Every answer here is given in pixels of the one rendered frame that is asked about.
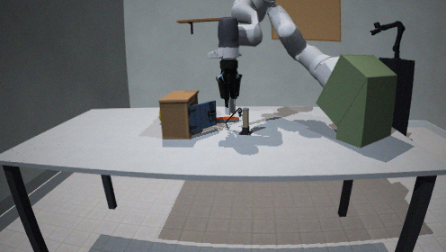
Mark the orange torpedo level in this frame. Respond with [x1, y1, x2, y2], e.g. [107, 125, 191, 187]
[217, 116, 239, 123]

